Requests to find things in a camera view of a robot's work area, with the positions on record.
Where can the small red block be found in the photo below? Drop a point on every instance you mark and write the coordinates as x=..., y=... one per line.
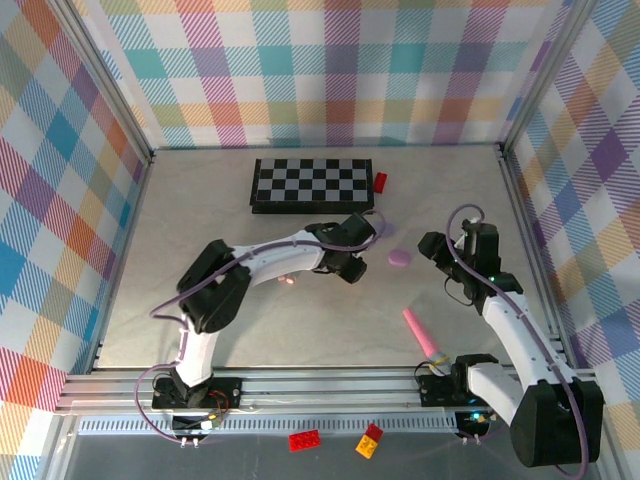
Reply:
x=381, y=182

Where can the lavender earbud charging case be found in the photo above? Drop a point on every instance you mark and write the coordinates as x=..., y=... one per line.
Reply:
x=389, y=231

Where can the orchid earbud charging case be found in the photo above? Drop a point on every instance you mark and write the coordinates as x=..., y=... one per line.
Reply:
x=400, y=258

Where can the yellow and orange toy brick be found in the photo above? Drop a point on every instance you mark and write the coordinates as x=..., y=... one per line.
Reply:
x=369, y=441

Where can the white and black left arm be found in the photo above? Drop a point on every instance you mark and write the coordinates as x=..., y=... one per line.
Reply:
x=280, y=260

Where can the pink cone toy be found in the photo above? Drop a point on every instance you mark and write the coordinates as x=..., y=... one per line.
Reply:
x=420, y=335

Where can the aluminium frame post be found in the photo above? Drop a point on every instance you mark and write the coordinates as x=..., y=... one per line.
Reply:
x=545, y=75
x=105, y=75

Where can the black and grey chessboard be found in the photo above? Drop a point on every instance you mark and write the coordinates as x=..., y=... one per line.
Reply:
x=310, y=180

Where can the aluminium side rail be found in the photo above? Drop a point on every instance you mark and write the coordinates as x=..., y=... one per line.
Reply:
x=527, y=225

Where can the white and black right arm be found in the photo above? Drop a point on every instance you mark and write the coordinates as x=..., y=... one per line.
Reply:
x=520, y=340

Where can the red toy brick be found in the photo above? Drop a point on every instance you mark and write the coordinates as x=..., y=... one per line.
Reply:
x=305, y=440

